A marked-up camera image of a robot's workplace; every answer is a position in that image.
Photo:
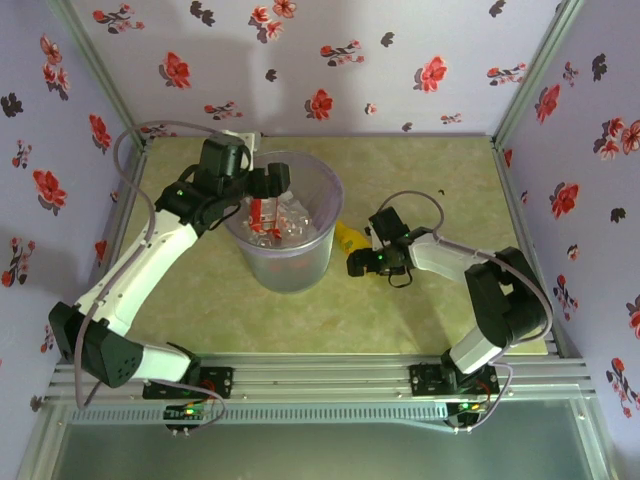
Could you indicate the yellow plastic bottle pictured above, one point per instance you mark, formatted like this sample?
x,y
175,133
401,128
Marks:
x,y
347,237

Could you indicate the clear bottle white red label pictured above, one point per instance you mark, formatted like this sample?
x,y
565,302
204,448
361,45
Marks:
x,y
262,217

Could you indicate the clear plastic bottle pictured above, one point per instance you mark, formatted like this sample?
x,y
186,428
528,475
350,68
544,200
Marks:
x,y
300,220

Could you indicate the translucent grey plastic bin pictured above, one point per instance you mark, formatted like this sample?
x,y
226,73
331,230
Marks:
x,y
290,270

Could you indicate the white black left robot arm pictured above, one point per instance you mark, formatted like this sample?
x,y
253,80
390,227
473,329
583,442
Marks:
x,y
135,270

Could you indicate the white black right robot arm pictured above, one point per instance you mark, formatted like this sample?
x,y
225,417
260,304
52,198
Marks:
x,y
440,255

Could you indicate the right circuit board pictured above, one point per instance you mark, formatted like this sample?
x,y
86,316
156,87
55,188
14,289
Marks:
x,y
467,407

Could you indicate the circuit board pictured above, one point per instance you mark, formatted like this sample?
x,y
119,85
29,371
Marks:
x,y
185,412
467,407

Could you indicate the left circuit board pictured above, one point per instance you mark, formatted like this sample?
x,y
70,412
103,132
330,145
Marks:
x,y
185,412

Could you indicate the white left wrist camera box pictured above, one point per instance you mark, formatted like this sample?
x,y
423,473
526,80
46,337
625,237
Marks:
x,y
247,140

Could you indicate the aluminium table side rail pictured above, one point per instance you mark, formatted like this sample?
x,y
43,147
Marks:
x,y
520,225
136,161

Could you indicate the aluminium front rail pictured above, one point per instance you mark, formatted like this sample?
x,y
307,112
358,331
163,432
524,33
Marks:
x,y
320,375

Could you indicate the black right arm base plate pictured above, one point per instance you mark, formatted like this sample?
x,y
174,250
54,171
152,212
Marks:
x,y
425,380

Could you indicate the aluminium frame post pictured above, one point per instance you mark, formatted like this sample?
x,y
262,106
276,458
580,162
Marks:
x,y
108,80
536,70

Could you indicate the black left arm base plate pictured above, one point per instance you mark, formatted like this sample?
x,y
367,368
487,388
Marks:
x,y
220,380

